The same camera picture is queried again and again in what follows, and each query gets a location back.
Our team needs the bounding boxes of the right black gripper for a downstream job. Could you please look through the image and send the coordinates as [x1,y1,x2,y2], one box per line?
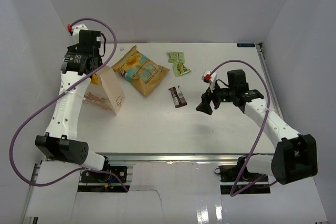
[196,80,235,115]

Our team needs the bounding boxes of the brown chocolate bar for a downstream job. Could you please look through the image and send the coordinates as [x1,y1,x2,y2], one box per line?
[169,86,187,108]

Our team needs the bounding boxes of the yellow m&m's packet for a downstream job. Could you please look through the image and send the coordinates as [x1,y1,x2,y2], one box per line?
[90,74,99,85]

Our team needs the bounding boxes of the green sour candy packet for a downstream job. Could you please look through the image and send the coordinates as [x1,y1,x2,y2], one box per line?
[173,62,191,77]

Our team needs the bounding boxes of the light green snack packet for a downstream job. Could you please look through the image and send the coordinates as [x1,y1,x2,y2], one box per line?
[167,51,185,63]

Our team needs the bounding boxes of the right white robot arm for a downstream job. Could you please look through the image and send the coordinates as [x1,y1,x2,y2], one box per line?
[196,69,318,185]

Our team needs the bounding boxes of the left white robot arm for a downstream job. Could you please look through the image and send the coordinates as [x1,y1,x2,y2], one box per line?
[35,24,111,182]

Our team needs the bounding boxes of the kettle chips bag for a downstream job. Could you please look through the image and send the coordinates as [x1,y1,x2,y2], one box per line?
[112,46,170,97]

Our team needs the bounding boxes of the blue table corner label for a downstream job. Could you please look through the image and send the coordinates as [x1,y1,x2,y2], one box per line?
[236,43,255,48]

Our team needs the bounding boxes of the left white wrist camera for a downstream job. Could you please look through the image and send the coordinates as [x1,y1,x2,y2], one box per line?
[67,24,88,44]

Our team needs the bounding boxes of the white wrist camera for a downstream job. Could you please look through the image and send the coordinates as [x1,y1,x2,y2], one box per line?
[201,70,217,92]
[67,24,88,44]

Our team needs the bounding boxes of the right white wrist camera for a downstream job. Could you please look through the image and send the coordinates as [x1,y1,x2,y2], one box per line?
[201,70,217,92]

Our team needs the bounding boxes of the beige paper bag orange handles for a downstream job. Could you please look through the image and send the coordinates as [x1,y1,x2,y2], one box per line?
[83,66,126,115]

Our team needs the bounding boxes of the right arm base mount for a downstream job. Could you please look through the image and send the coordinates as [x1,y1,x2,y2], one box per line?
[214,156,270,195]

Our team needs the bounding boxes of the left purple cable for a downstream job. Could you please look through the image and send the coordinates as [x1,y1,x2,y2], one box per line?
[8,18,131,193]

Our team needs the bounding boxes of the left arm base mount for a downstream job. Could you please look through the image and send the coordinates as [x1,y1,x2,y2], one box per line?
[80,166,128,187]

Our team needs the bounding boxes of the aluminium table rail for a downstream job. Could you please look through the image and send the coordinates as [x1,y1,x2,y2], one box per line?
[46,152,276,163]

